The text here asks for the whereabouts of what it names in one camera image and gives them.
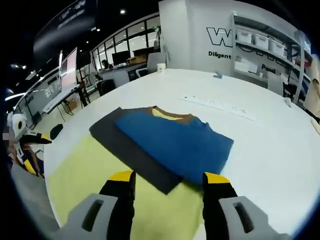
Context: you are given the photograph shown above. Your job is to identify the bright standing display screen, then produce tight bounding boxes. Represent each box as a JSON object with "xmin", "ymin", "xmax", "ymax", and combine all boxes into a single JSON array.
[{"xmin": 59, "ymin": 47, "xmax": 79, "ymax": 92}]

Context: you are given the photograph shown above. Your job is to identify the grey office desk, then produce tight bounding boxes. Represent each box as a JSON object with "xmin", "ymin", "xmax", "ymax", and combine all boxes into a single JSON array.
[{"xmin": 98, "ymin": 63, "xmax": 148, "ymax": 84}]

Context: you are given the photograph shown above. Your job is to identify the black computer monitor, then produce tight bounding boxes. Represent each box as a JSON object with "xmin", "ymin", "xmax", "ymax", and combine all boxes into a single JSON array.
[{"xmin": 111, "ymin": 51, "xmax": 131, "ymax": 66}]

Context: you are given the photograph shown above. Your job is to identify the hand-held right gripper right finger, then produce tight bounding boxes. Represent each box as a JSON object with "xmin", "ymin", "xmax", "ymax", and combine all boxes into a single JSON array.
[{"xmin": 201, "ymin": 171, "xmax": 292, "ymax": 240}]

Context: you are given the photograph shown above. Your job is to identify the grey metal shelving unit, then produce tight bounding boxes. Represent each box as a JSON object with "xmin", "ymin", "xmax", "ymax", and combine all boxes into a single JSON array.
[{"xmin": 231, "ymin": 12, "xmax": 313, "ymax": 104}]

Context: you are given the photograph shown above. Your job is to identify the large dark hanging screen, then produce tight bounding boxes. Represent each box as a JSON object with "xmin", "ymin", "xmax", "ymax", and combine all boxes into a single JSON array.
[{"xmin": 33, "ymin": 0, "xmax": 98, "ymax": 55}]

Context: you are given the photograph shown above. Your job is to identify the small black pouch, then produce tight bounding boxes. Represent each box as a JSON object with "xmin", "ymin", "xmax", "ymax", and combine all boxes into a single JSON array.
[{"xmin": 49, "ymin": 123, "xmax": 64, "ymax": 141}]

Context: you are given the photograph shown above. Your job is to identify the white flat box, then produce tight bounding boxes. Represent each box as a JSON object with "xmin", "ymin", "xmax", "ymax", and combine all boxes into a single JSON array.
[{"xmin": 234, "ymin": 56, "xmax": 259, "ymax": 75}]

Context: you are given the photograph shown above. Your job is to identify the grey office chair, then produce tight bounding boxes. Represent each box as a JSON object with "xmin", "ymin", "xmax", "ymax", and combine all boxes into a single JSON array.
[{"xmin": 146, "ymin": 52, "xmax": 163, "ymax": 75}]

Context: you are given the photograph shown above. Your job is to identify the yellow blue grey garment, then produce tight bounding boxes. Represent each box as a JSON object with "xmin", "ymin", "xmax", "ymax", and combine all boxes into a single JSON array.
[{"xmin": 46, "ymin": 105, "xmax": 235, "ymax": 240}]

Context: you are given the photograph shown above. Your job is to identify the white storage bin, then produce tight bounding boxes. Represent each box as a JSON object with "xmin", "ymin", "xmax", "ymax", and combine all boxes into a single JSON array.
[
  {"xmin": 252, "ymin": 33, "xmax": 270, "ymax": 49},
  {"xmin": 236, "ymin": 29, "xmax": 253, "ymax": 44},
  {"xmin": 269, "ymin": 39, "xmax": 287, "ymax": 57}
]

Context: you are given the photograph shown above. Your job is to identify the brown cardboard box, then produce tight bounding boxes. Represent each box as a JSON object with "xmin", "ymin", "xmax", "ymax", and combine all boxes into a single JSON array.
[{"xmin": 126, "ymin": 55, "xmax": 148, "ymax": 65}]

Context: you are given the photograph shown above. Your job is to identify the white side desk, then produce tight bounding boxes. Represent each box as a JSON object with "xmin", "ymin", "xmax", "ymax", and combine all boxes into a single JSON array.
[{"xmin": 41, "ymin": 84, "xmax": 81, "ymax": 114}]

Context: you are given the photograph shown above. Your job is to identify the small cardboard box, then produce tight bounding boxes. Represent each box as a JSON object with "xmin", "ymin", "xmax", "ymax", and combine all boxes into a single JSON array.
[{"xmin": 66, "ymin": 99, "xmax": 79, "ymax": 111}]

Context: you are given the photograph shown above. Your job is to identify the black office chair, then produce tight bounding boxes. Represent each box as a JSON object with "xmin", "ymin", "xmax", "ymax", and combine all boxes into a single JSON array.
[{"xmin": 99, "ymin": 79, "xmax": 117, "ymax": 97}]

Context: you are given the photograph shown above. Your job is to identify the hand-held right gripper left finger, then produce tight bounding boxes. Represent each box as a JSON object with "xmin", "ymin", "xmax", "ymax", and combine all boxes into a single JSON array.
[{"xmin": 53, "ymin": 169, "xmax": 137, "ymax": 240}]

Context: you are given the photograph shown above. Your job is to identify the grey chair back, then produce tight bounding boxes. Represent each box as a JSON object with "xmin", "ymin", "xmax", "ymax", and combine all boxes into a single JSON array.
[{"xmin": 266, "ymin": 73, "xmax": 285, "ymax": 97}]

